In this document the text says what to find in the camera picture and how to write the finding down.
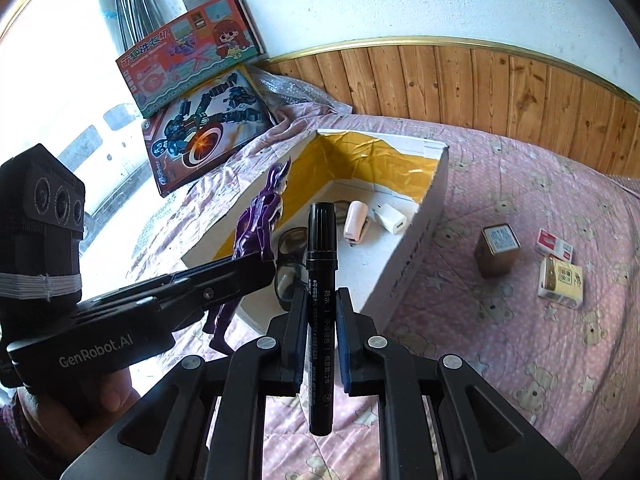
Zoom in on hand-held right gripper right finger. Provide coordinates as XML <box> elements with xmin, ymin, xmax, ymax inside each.
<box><xmin>336</xmin><ymin>287</ymin><xmax>581</xmax><ymax>480</ymax></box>

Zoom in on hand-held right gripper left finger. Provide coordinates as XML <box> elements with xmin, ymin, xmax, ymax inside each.
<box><xmin>60</xmin><ymin>287</ymin><xmax>308</xmax><ymax>480</ymax></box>

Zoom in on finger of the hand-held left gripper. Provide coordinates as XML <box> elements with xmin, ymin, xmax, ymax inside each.
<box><xmin>80</xmin><ymin>254</ymin><xmax>271</xmax><ymax>318</ymax></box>
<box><xmin>160</xmin><ymin>262</ymin><xmax>278</xmax><ymax>331</ymax></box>

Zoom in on black clear safety goggles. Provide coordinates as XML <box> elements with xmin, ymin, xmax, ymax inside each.
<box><xmin>272</xmin><ymin>265</ymin><xmax>307</xmax><ymax>312</ymax></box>

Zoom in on black marker pen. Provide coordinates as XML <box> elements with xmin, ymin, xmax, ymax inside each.
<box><xmin>305</xmin><ymin>202</ymin><xmax>340</xmax><ymax>436</ymax></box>

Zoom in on purple action figure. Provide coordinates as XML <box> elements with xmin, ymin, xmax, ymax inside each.
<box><xmin>202</xmin><ymin>156</ymin><xmax>293</xmax><ymax>356</ymax></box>

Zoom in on dark sunglasses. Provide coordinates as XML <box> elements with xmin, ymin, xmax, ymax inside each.
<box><xmin>277</xmin><ymin>227</ymin><xmax>309</xmax><ymax>267</ymax></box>

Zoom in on white cardboard box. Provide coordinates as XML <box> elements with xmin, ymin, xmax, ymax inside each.
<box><xmin>182</xmin><ymin>129</ymin><xmax>450</xmax><ymax>333</ymax></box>

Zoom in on pink stapler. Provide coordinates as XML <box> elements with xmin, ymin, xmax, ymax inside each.
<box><xmin>344</xmin><ymin>201</ymin><xmax>372</xmax><ymax>246</ymax></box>

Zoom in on white charger plug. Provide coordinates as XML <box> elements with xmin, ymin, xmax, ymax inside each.
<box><xmin>372</xmin><ymin>203</ymin><xmax>408</xmax><ymax>235</ymax></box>

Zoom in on person's left hand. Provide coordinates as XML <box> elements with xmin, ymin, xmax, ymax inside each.
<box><xmin>20</xmin><ymin>367</ymin><xmax>138</xmax><ymax>450</ymax></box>

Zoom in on robot print toy box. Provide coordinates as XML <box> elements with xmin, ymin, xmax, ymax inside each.
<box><xmin>141</xmin><ymin>66</ymin><xmax>276</xmax><ymax>197</ymax></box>

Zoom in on small gold tin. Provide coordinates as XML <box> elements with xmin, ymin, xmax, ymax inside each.
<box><xmin>475</xmin><ymin>223</ymin><xmax>521</xmax><ymax>277</ymax></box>

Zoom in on pink bear print blanket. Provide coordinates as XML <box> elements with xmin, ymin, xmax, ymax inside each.
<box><xmin>135</xmin><ymin>112</ymin><xmax>640</xmax><ymax>480</ymax></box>

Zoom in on clear bubble wrap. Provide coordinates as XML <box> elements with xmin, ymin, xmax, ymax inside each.
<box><xmin>255</xmin><ymin>67</ymin><xmax>353</xmax><ymax>117</ymax></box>

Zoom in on yellow white small box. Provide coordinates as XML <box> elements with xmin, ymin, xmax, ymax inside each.
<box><xmin>537</xmin><ymin>255</ymin><xmax>585</xmax><ymax>309</ymax></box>

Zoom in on small red white box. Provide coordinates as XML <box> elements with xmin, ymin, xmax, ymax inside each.
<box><xmin>535</xmin><ymin>229</ymin><xmax>575</xmax><ymax>261</ymax></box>

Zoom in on colourful cartoon toy box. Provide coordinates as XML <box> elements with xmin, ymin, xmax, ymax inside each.
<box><xmin>115</xmin><ymin>0</ymin><xmax>266</xmax><ymax>117</ymax></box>

